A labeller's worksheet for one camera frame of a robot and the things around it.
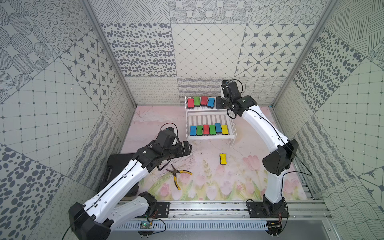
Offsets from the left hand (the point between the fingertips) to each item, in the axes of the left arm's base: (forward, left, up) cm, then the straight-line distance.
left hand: (185, 145), depth 74 cm
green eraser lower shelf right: (+15, -15, -7) cm, 22 cm away
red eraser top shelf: (+23, -1, +7) cm, 25 cm away
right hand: (+24, -19, +7) cm, 31 cm away
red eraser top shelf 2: (+25, -9, +8) cm, 28 cm away
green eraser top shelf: (+23, -5, +8) cm, 25 cm away
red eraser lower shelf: (+15, -11, -7) cm, 20 cm away
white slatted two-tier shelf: (+28, -10, -8) cm, 31 cm away
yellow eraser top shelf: (+3, -22, -21) cm, 30 cm away
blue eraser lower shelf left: (+14, -3, -7) cm, 16 cm away
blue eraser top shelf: (+23, -13, +8) cm, 28 cm away
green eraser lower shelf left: (+15, -7, -7) cm, 18 cm away
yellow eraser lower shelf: (+14, -22, -7) cm, 27 cm away
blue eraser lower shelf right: (+16, -18, -6) cm, 25 cm away
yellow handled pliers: (-5, +7, -21) cm, 23 cm away
